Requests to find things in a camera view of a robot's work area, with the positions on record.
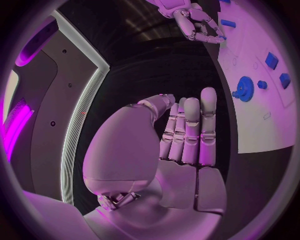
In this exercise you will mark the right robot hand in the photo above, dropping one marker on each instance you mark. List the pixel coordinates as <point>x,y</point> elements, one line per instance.
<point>186,24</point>

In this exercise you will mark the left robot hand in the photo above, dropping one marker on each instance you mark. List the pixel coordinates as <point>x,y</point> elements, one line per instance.
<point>131,150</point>

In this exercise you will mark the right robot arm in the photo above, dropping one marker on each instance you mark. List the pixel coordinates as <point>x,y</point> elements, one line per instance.
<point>168,4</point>

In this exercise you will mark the white task board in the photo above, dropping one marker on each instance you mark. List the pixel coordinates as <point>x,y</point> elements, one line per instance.
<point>255,116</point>

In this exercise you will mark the blue cylinder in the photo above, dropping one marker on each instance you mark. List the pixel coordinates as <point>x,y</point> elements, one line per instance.
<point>227,23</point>

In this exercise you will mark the blue part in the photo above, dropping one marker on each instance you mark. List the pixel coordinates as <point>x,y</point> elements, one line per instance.
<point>225,1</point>

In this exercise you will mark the blue gear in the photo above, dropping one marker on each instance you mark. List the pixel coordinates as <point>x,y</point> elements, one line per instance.
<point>245,89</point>

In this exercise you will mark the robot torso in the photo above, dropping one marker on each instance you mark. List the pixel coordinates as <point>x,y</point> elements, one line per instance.
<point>49,112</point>

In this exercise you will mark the blue block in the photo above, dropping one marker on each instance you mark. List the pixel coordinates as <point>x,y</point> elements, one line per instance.
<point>285,80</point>
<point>272,61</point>

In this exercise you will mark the small blue peg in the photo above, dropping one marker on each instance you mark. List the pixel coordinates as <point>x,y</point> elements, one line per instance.
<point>262,84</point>

